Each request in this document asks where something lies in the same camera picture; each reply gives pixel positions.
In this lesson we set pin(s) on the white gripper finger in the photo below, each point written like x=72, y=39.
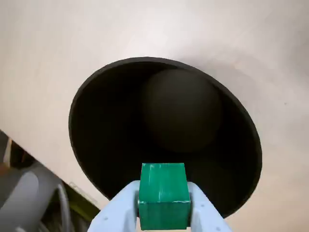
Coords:
x=207, y=217
x=116, y=212

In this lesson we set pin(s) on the grey rounded furniture part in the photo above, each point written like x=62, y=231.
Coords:
x=21, y=193

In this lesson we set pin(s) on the green cube block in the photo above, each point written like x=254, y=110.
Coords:
x=164, y=193

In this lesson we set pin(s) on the black round pot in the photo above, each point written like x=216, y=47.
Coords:
x=108, y=120

